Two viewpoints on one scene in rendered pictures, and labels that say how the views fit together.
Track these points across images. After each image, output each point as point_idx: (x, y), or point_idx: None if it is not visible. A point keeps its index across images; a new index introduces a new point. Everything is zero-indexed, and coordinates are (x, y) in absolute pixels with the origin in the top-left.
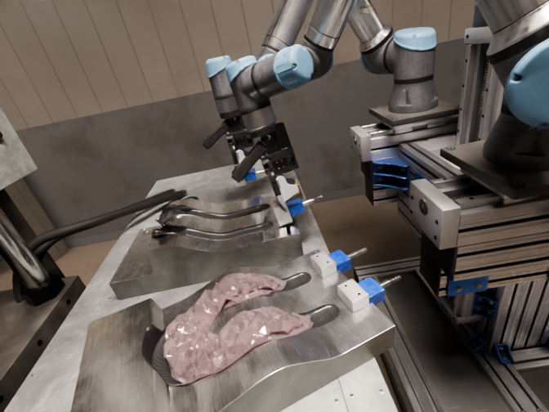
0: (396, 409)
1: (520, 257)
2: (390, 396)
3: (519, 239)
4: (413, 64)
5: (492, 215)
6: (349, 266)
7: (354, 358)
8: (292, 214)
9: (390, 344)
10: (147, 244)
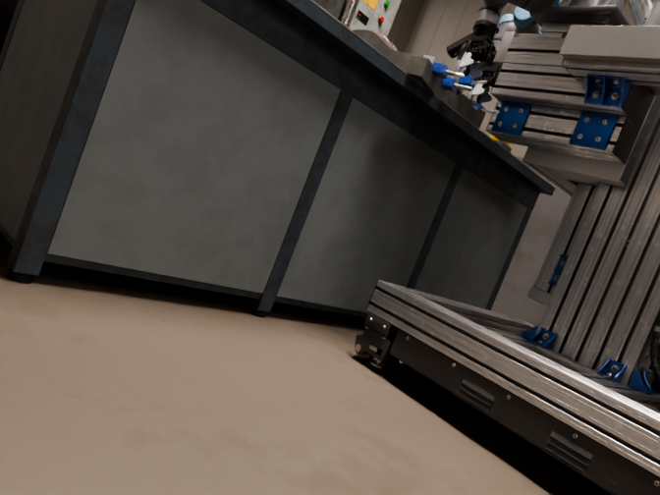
0: (390, 60)
1: (537, 84)
2: (394, 63)
3: (541, 67)
4: None
5: (529, 41)
6: (451, 82)
7: (398, 60)
8: (459, 82)
9: (419, 72)
10: None
